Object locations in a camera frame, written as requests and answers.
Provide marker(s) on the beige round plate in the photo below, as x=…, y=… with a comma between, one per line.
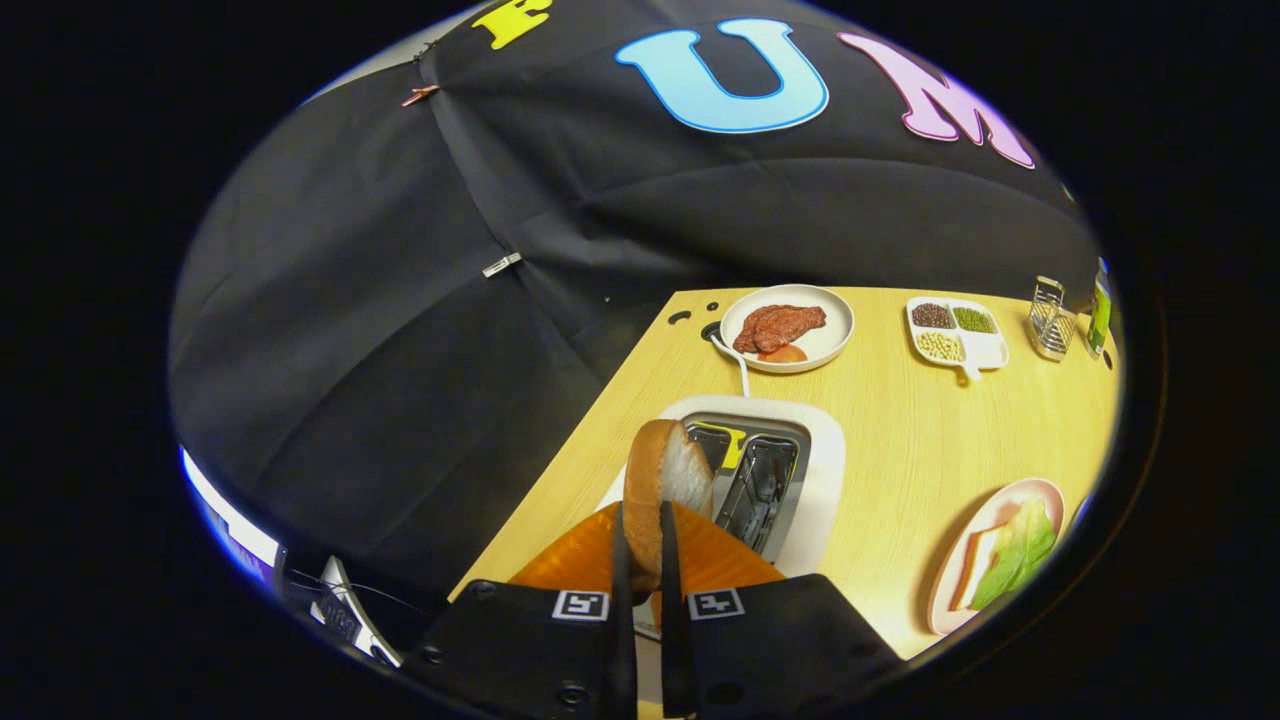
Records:
x=832, y=340

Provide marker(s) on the pile of green mung beans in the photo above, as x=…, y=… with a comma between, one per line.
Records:
x=974, y=320

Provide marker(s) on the orange red food slice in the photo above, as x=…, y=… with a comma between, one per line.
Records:
x=782, y=354

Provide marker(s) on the green lettuce leaf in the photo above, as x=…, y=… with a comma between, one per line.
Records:
x=1015, y=555

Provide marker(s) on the clear bottle green label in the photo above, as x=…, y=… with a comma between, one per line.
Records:
x=1100, y=320

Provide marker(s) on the pile of dark red beans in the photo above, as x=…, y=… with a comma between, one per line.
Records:
x=932, y=316

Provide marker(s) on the red brown steak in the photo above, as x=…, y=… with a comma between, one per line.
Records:
x=780, y=325

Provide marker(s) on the cream white toaster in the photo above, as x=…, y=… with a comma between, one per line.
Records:
x=820, y=480

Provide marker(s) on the white bread slice brown crust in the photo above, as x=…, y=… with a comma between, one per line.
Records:
x=645, y=500

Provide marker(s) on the white divided dish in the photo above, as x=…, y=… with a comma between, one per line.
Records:
x=985, y=350

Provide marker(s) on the pink round plate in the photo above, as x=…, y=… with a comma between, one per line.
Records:
x=945, y=600

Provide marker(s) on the bright white panel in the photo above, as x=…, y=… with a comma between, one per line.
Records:
x=235, y=525

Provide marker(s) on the black backdrop cloth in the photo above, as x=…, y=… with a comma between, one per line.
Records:
x=400, y=350

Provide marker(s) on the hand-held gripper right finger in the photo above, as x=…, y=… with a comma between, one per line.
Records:
x=672, y=620

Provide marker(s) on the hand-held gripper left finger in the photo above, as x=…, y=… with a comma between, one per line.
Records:
x=622, y=620

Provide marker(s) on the bread slice under ham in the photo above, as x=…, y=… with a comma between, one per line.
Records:
x=972, y=565

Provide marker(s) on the copper cloth clip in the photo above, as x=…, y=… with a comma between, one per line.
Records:
x=420, y=96

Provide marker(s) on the pile of yellow soybeans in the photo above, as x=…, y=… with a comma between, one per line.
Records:
x=940, y=346

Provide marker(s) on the silver cloth clip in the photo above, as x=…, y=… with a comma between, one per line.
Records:
x=502, y=265

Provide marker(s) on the white grey device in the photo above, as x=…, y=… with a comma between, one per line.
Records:
x=345, y=610

